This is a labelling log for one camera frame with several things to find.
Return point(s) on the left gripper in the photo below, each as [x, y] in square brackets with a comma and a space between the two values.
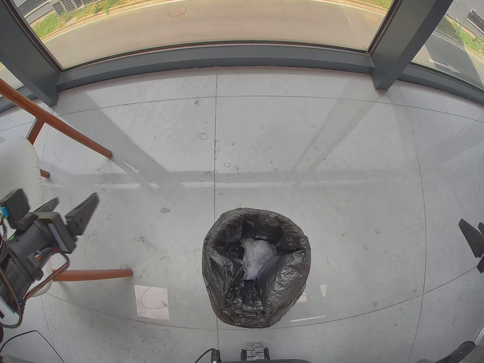
[34, 240]

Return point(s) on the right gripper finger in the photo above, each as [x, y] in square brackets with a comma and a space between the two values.
[481, 228]
[472, 240]

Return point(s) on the black plastic bag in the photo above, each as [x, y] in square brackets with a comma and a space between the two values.
[223, 278]

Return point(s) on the white paper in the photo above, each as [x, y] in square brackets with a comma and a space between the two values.
[257, 259]

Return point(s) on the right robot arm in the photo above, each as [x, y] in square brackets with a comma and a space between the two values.
[457, 354]

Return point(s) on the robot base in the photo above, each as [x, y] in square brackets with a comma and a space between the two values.
[255, 352]

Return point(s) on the white cushioned wooden chair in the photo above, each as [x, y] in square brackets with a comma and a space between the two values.
[19, 165]

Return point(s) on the window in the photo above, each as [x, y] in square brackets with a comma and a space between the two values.
[227, 57]

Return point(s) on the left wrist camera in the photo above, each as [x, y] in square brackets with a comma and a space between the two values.
[15, 204]

